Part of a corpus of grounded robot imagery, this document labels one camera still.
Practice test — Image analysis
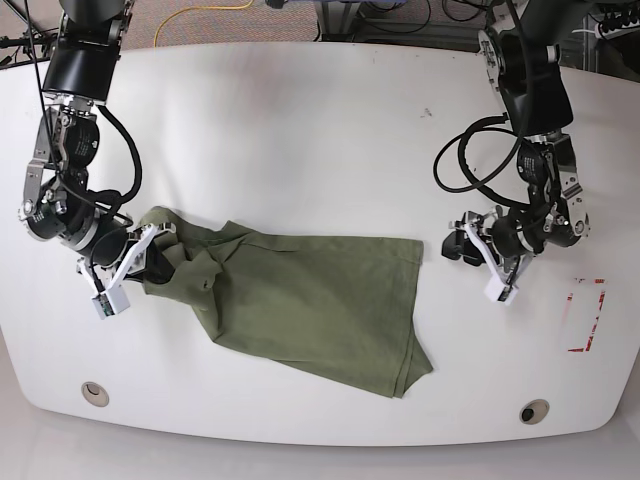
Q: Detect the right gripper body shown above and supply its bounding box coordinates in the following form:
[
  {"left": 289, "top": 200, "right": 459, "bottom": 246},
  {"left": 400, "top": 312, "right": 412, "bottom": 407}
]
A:
[{"left": 75, "top": 219, "right": 175, "bottom": 294}]

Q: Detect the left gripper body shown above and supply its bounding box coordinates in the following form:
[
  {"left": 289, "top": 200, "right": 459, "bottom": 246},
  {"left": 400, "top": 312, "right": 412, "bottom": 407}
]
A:
[{"left": 448, "top": 209, "right": 543, "bottom": 285}]

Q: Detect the olive green T-shirt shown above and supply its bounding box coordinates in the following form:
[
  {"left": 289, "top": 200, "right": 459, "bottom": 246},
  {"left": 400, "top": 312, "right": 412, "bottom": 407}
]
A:
[{"left": 143, "top": 207, "right": 433, "bottom": 398}]

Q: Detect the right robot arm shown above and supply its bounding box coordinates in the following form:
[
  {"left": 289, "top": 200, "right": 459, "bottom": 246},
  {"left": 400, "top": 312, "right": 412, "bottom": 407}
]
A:
[{"left": 20, "top": 1, "right": 174, "bottom": 291}]

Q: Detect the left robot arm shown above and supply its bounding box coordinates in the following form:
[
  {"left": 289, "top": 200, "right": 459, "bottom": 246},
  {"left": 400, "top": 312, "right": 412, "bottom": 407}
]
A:
[{"left": 436, "top": 1, "right": 592, "bottom": 304}]

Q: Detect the red tape rectangle marking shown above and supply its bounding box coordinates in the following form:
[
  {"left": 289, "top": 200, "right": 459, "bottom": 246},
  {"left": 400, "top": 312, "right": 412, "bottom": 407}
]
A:
[{"left": 562, "top": 278, "right": 607, "bottom": 353}]

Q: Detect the white power strip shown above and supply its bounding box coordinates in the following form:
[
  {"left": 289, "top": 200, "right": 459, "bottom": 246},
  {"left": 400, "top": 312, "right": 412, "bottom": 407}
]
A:
[{"left": 596, "top": 10, "right": 639, "bottom": 40}]

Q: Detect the black tripod stand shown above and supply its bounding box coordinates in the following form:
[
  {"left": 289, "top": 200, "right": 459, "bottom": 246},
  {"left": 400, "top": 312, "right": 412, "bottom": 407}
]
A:
[{"left": 1, "top": 1, "right": 59, "bottom": 70}]

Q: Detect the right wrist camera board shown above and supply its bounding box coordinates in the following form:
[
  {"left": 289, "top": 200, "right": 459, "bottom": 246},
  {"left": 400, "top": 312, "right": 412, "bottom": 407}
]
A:
[{"left": 91, "top": 285, "right": 130, "bottom": 320}]

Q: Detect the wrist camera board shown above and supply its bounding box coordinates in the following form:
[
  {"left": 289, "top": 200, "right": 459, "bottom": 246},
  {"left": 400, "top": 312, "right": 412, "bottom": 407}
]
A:
[
  {"left": 91, "top": 285, "right": 130, "bottom": 320},
  {"left": 484, "top": 276, "right": 519, "bottom": 305}
]

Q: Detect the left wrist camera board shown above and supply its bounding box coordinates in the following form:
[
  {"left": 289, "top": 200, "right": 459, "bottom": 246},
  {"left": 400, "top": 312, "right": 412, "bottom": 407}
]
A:
[{"left": 484, "top": 276, "right": 519, "bottom": 305}]

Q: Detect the left table cable grommet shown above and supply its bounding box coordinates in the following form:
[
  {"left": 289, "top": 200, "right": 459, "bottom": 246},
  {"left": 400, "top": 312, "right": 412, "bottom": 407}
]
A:
[{"left": 81, "top": 382, "right": 109, "bottom": 408}]

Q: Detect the table cable grommet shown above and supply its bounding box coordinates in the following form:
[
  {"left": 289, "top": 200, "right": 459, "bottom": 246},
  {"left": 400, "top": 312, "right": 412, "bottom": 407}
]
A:
[
  {"left": 519, "top": 399, "right": 550, "bottom": 425},
  {"left": 81, "top": 382, "right": 109, "bottom": 408}
]

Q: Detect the right table cable grommet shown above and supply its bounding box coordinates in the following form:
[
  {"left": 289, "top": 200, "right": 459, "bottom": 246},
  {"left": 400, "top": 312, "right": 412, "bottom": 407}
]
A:
[{"left": 519, "top": 399, "right": 550, "bottom": 425}]

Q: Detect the yellow cable on floor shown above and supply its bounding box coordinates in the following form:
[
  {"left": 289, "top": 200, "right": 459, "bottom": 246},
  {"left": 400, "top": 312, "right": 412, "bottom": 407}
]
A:
[{"left": 154, "top": 0, "right": 254, "bottom": 48}]

